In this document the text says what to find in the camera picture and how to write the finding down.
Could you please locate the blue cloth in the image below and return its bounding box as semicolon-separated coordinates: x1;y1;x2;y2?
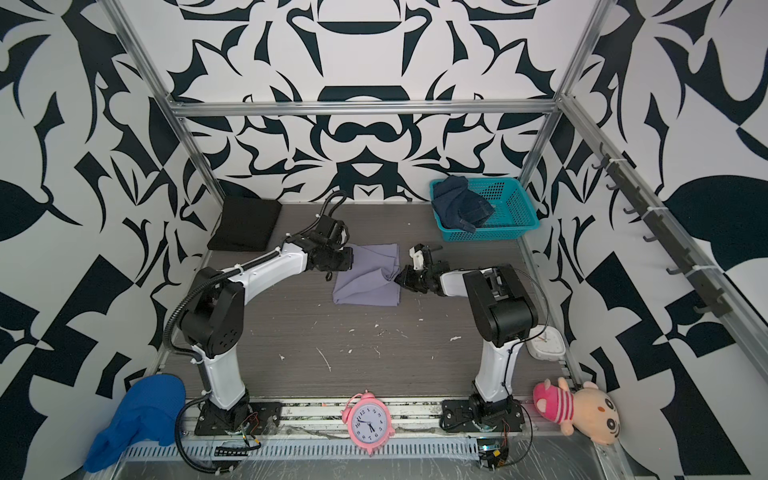
84;374;186;473

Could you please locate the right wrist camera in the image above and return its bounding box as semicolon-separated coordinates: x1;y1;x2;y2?
409;244;425;271

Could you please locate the dark navy garment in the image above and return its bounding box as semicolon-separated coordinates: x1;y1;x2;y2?
431;176;495;234

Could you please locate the black skirt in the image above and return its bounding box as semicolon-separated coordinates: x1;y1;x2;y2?
207;196;282;252

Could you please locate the black wall hook rack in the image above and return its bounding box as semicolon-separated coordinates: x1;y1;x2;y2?
594;142;733;318

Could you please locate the pink alarm clock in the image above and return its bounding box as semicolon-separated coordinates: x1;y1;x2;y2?
341;391;395;456

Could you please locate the teal plastic basket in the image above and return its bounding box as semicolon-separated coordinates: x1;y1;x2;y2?
430;176;540;242

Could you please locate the white slotted cable duct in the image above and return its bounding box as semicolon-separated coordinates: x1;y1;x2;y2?
122;436;481;463

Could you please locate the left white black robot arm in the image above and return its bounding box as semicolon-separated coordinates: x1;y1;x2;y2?
162;191;353;436

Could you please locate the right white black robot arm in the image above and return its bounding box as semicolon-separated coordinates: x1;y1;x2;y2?
395;244;539;425

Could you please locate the white square clock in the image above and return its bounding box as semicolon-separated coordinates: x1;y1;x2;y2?
526;325;566;362

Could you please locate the pink plush pig toy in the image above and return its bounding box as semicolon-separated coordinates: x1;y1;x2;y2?
533;377;621;445

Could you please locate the purple grey skirt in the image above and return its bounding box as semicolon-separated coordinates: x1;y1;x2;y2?
332;244;401;307

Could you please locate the small green circuit board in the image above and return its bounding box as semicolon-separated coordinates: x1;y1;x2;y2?
477;438;509;470

